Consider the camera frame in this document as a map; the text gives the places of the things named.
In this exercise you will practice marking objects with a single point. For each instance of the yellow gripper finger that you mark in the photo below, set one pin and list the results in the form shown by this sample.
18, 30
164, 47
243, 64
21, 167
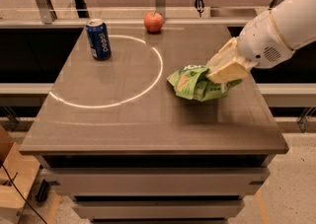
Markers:
224, 69
225, 54

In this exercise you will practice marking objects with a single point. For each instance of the green rice chip bag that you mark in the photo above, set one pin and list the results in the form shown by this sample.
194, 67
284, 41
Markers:
190, 83

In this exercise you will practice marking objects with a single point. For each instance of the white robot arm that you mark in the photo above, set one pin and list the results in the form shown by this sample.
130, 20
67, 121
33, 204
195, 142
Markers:
266, 41

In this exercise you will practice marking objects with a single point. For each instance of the blue pepsi can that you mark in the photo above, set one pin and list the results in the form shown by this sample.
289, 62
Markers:
98, 38

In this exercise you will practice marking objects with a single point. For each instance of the red apple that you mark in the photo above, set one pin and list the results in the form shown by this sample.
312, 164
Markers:
153, 22

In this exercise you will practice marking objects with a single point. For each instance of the grey table drawer cabinet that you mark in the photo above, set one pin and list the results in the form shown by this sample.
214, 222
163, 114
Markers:
156, 195

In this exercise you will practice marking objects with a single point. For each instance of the wooden box left floor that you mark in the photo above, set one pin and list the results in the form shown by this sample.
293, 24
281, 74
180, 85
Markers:
17, 177

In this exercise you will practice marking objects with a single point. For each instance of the metal railing frame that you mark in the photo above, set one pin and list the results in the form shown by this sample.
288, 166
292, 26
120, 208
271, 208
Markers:
144, 7

